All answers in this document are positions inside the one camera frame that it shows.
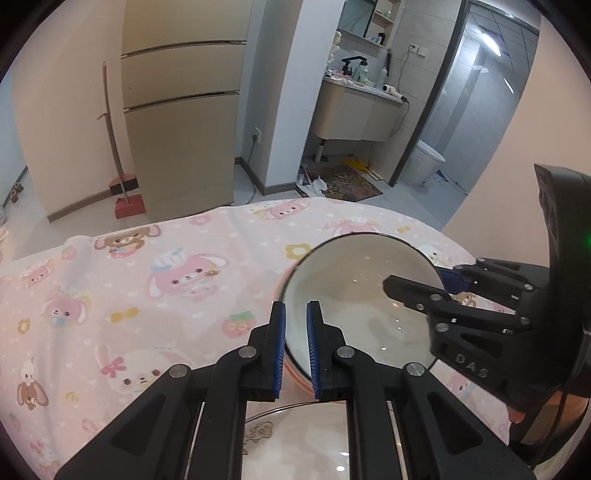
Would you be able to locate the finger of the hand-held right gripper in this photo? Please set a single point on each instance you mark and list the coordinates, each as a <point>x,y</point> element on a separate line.
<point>450,279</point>
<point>406,293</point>

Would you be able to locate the black faucet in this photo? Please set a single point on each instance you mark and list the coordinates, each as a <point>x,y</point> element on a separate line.
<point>353,63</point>

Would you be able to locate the white hair dryer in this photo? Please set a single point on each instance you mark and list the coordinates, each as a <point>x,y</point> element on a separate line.
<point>392,90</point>

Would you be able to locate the white bathroom wall outlet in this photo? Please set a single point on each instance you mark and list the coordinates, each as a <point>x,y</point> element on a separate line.
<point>416,50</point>

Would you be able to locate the cartoon bath mat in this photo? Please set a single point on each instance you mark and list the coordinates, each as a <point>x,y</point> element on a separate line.
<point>346,181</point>

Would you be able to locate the vanity drain pipe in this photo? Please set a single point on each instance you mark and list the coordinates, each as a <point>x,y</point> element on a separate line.
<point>319,150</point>

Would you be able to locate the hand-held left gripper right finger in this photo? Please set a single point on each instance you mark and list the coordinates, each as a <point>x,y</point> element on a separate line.
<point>313,350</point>

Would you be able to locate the grey round plate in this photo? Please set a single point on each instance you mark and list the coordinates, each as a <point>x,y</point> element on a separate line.
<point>351,295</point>

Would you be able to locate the yellow floor item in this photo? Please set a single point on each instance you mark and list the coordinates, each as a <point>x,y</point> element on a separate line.
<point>360,166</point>

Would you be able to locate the black door frame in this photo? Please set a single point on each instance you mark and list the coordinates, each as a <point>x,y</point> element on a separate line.
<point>434,92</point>

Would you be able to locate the mirror wall cabinet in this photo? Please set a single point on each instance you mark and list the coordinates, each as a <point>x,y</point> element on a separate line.
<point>355,18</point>

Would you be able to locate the pink cartoon printed tablecloth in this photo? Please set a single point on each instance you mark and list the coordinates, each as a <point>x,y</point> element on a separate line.
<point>138,277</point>

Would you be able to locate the pair of brown slippers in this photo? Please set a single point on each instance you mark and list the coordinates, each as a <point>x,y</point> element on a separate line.
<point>16,190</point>

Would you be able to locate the red dustpan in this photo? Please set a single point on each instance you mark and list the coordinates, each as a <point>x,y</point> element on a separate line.
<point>130,206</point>

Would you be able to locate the white plastic bag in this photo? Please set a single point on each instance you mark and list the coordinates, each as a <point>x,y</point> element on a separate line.
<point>314,184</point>

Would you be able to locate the beige refrigerator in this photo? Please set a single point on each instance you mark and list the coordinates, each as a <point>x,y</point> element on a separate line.
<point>184,138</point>

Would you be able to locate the white spray bottle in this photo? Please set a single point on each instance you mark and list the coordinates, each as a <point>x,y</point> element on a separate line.
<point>383,76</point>

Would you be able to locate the beige vanity cabinet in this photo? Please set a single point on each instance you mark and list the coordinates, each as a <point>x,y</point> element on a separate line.
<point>355,115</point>

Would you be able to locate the white cartoon print plate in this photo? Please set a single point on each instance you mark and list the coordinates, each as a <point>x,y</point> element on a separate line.
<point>295,443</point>

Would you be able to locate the small white figurine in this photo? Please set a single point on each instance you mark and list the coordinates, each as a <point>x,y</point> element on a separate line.
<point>337,46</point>

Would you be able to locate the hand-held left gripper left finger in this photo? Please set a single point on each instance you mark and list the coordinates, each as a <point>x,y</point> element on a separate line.
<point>278,350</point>

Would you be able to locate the white toilet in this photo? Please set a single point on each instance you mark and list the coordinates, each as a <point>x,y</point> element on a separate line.
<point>425,161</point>

